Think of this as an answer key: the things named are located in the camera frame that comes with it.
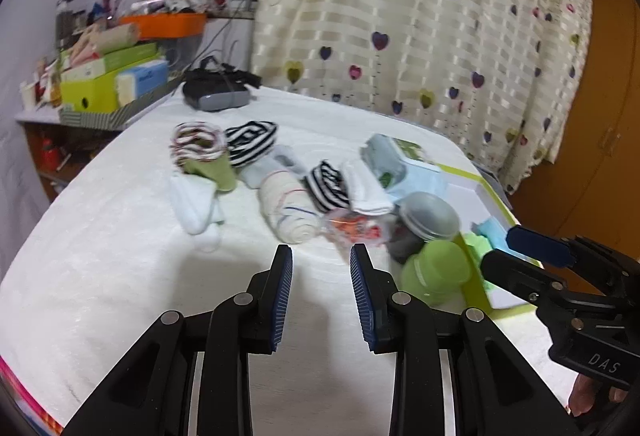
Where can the blue tissue pack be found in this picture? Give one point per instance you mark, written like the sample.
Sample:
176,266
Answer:
142,81

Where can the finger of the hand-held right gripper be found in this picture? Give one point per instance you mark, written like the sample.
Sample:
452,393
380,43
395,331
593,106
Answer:
515,273
537,245

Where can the large black white striped sock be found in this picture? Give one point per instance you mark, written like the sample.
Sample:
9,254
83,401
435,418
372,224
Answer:
252,143

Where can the wooden shelf unit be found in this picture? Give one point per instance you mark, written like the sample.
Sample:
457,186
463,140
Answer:
45,156

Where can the heart print curtain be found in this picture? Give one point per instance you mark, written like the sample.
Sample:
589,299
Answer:
400,41

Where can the grey jar with clear lid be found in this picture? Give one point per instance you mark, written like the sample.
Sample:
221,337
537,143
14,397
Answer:
430,216

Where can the green jar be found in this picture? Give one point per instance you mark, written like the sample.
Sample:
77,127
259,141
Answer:
440,266

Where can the white box with green rim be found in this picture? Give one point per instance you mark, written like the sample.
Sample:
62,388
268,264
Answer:
470,196

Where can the small black white striped sock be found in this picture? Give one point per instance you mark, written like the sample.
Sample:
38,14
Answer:
327,186

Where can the light blue face mask pack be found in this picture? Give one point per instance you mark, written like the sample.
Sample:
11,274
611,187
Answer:
415,183

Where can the green sock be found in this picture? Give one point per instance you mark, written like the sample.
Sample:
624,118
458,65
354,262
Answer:
220,173

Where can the black grey headset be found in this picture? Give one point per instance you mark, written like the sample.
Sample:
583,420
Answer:
215,96

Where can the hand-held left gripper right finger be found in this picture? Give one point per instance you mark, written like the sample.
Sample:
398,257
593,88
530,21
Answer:
361,296

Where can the light blue cloth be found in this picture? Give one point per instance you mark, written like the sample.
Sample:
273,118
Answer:
490,231

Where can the orange print plastic packet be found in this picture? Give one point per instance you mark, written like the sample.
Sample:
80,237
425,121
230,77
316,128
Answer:
355,231

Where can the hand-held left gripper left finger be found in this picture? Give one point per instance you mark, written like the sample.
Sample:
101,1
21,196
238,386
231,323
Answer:
282,296

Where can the red striped white sock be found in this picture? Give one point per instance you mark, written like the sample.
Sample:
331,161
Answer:
197,141

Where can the person's right hand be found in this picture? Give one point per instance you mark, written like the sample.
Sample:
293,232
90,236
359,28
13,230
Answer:
584,396

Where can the wooden wardrobe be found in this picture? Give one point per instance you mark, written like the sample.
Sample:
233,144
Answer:
600,141

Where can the striped paper tray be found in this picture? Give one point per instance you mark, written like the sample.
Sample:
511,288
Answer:
100,118

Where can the cream sock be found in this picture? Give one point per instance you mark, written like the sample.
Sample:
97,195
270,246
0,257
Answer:
287,206

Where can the orange basket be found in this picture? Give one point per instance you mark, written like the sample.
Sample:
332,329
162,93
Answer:
165,26

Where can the bright green cloth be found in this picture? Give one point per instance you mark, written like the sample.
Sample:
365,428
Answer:
475,251

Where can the dark glass jar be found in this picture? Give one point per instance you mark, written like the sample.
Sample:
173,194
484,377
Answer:
64,21

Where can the light blue sock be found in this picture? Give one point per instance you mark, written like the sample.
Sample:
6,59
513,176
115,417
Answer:
260,173

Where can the green yellow boxes stack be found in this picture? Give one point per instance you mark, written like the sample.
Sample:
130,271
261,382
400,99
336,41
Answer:
90,91

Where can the beige wrapped packet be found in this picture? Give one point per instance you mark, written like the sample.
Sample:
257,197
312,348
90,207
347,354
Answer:
105,43

